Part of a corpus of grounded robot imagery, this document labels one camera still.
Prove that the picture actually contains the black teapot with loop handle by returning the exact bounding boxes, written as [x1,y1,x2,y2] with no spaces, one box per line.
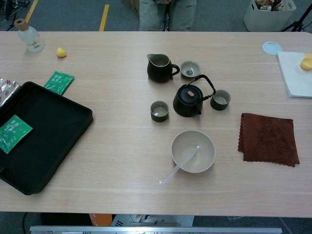
[173,74,216,117]

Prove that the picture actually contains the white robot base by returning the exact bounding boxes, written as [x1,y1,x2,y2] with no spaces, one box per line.
[111,214,195,227]

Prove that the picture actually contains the small cup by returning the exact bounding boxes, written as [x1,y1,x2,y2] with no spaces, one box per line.
[180,60,202,79]

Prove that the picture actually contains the green tea packet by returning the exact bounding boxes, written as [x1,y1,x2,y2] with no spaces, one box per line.
[0,114,34,155]
[43,71,75,96]

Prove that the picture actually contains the dark cylindrical teacup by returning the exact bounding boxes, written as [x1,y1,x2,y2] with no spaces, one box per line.
[210,89,231,111]
[150,100,170,122]

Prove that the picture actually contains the dark ceramic pitcher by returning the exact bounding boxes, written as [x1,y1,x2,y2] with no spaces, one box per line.
[146,53,180,83]

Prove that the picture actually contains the large beige bowl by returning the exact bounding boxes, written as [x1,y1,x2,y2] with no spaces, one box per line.
[171,130,216,174]

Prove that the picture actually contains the clear plastic stirrer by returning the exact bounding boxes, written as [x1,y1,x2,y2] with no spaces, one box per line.
[157,145,202,185]

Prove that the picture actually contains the person legs in grey trousers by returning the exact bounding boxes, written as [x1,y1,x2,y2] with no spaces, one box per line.
[138,0,197,32]

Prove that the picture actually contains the black plastic tray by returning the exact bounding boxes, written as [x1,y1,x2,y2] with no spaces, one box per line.
[0,81,94,195]

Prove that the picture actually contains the brown folded cloth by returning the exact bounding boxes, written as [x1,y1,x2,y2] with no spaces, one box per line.
[237,113,300,168]

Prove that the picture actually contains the orange object under table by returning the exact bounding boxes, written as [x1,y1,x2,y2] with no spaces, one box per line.
[89,213,113,226]

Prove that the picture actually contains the white round lid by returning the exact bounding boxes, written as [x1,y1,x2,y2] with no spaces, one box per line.
[262,41,283,56]

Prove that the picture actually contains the white storage bin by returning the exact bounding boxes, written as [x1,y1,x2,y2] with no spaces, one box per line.
[243,0,297,32]

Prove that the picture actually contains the white flat board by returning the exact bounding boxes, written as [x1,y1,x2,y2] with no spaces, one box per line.
[277,51,312,98]

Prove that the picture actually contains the frosted glass bottle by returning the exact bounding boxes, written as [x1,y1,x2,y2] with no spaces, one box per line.
[14,19,46,53]

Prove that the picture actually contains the silver foil bag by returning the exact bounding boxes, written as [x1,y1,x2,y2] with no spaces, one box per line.
[0,77,20,108]

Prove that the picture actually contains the yellow round object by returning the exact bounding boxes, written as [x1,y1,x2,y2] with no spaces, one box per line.
[295,53,312,71]

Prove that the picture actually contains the black tripod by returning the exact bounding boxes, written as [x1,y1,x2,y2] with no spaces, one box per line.
[280,0,312,33]

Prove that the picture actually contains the black equipment stand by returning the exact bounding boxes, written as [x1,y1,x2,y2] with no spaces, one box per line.
[0,0,31,32]

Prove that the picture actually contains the aluminium rail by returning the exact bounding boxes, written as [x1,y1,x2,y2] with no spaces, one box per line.
[29,225,283,234]

